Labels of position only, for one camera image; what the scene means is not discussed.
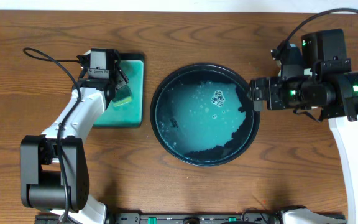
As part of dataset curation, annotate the green scouring sponge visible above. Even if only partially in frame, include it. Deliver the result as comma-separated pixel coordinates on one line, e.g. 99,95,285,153
112,86,132,107

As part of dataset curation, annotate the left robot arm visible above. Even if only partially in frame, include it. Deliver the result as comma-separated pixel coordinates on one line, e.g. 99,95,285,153
20,49,129,223

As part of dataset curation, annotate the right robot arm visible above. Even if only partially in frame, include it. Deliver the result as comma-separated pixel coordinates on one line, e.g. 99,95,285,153
249,42,358,223

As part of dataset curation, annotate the black rectangular soap tray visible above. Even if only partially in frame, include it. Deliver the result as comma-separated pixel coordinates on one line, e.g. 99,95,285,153
93,53,145,128

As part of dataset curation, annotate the round black tray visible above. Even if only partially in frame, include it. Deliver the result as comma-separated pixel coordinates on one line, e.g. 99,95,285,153
150,63,260,167

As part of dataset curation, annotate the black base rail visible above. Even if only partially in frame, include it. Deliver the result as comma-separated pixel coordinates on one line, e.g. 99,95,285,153
34,212,347,224

